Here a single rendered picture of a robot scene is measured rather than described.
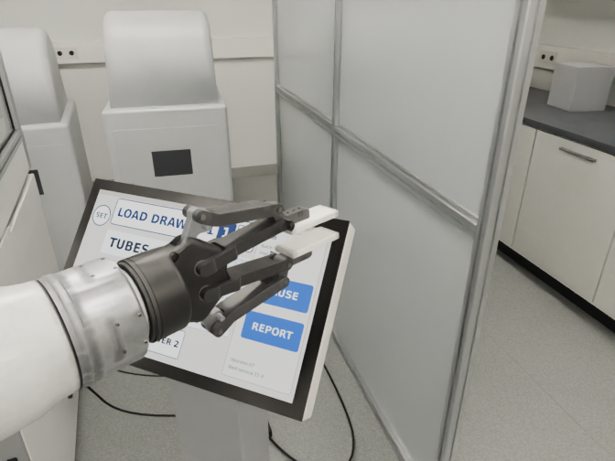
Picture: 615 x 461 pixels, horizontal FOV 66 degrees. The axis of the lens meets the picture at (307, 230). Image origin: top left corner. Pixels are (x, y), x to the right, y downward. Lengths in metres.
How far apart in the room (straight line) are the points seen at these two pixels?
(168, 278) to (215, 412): 0.65
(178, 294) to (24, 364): 0.12
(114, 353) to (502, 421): 1.91
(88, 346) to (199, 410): 0.69
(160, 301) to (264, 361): 0.39
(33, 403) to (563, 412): 2.12
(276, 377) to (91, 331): 0.43
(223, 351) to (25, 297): 0.46
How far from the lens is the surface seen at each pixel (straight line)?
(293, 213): 0.49
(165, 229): 0.89
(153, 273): 0.40
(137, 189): 0.95
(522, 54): 1.05
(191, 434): 1.13
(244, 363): 0.78
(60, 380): 0.38
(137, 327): 0.39
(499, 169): 1.09
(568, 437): 2.22
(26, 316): 0.37
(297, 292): 0.75
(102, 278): 0.39
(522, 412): 2.25
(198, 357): 0.81
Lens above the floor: 1.52
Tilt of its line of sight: 26 degrees down
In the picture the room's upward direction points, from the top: straight up
